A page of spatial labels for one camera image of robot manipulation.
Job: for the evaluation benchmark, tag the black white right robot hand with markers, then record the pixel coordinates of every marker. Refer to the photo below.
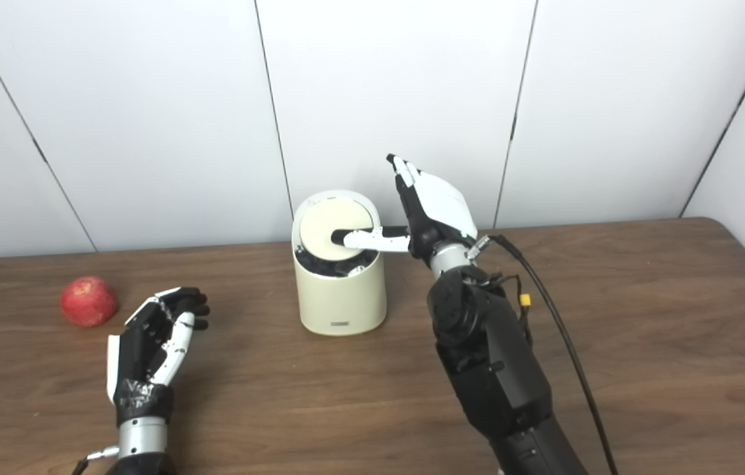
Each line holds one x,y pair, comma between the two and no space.
441,204

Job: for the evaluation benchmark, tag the black bin liner bag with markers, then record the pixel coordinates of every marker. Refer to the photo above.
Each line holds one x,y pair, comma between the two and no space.
326,267

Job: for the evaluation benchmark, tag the cream-colored bin body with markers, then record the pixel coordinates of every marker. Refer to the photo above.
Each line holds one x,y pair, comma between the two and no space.
342,300

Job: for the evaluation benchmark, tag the red apple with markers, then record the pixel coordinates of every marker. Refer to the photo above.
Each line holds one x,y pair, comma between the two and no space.
88,301

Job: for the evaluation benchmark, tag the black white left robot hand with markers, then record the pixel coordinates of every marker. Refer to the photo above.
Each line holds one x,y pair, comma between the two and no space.
138,356

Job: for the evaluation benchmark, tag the cream round bin lid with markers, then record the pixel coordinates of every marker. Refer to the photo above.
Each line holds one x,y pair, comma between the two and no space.
319,224

